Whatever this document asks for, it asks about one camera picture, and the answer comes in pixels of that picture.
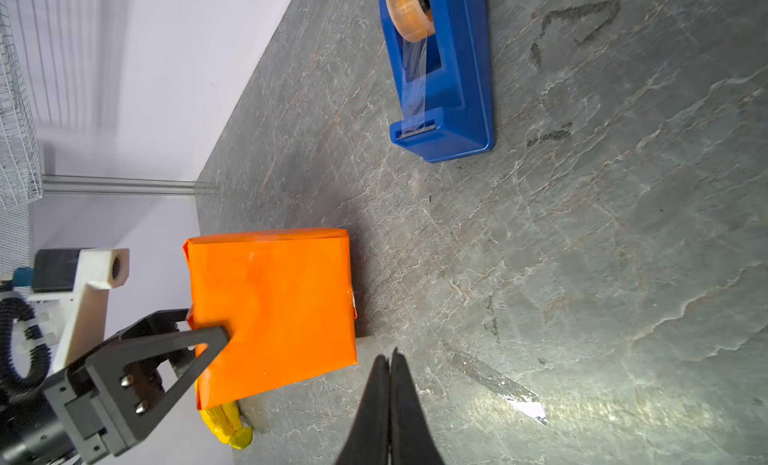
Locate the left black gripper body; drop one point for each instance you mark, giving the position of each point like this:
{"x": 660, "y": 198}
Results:
{"x": 92, "y": 409}

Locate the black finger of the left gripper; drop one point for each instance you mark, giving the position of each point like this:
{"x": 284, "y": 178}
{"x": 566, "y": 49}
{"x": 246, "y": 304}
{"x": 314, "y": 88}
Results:
{"x": 142, "y": 371}

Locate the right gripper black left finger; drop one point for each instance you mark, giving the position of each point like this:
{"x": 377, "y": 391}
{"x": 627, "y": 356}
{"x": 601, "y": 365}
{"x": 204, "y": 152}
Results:
{"x": 368, "y": 440}

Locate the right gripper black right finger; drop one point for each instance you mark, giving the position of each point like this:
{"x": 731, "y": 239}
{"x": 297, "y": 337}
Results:
{"x": 410, "y": 438}

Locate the clear adhesive tape strip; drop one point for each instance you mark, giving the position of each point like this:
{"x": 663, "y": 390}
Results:
{"x": 518, "y": 396}

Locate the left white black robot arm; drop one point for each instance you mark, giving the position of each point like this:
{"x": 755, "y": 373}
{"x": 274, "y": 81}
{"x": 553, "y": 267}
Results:
{"x": 25, "y": 364}

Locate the yellow banana bunch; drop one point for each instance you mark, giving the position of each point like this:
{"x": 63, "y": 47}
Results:
{"x": 225, "y": 423}

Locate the blue tape dispenser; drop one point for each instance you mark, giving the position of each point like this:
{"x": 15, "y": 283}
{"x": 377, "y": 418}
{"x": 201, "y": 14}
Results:
{"x": 439, "y": 53}

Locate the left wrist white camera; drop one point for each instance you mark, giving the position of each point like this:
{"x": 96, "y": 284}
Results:
{"x": 69, "y": 290}

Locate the white wire long shelf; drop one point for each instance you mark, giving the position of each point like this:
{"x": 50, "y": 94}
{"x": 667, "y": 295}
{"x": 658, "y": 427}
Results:
{"x": 21, "y": 181}

